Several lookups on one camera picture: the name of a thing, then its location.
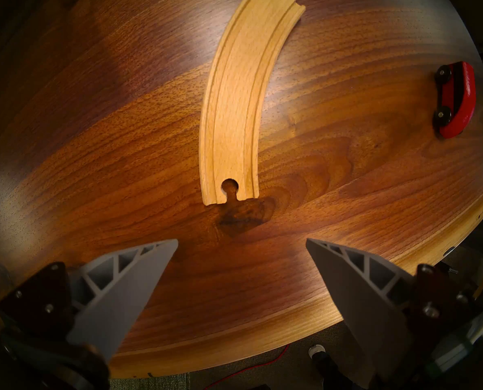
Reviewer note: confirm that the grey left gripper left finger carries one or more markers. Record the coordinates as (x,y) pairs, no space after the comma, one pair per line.
(115,287)

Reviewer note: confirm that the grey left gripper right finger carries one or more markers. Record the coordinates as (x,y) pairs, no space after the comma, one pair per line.
(363,295)

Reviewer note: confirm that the red toy train car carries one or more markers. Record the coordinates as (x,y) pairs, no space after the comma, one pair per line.
(461,96)

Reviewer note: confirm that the curved wooden train track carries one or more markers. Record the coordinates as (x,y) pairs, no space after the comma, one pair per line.
(235,100)

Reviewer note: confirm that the black cylinder white cap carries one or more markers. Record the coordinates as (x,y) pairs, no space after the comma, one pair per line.
(327,367)

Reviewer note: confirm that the green upholstered chair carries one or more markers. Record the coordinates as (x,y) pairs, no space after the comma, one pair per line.
(152,383)

